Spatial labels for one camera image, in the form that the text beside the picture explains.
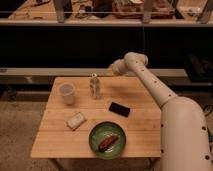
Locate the beige pointed end effector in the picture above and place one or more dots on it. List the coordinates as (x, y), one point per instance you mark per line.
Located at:
(110, 70)

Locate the clear plastic bottle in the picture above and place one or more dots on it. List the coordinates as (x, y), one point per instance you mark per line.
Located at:
(95, 86)

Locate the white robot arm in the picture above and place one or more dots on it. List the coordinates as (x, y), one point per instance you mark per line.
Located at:
(184, 134)

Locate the black rectangular block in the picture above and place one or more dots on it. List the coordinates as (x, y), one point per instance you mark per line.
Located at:
(119, 109)

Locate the wooden table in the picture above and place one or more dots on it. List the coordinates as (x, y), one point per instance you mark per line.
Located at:
(142, 127)

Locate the white sponge block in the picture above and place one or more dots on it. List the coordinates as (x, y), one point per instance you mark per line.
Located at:
(75, 121)

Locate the brown sausage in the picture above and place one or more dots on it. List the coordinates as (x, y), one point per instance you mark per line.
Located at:
(107, 142)

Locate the green plate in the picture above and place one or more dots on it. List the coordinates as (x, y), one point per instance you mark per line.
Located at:
(102, 131)

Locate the long workbench shelf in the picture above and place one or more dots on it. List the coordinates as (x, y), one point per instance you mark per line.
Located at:
(130, 13)

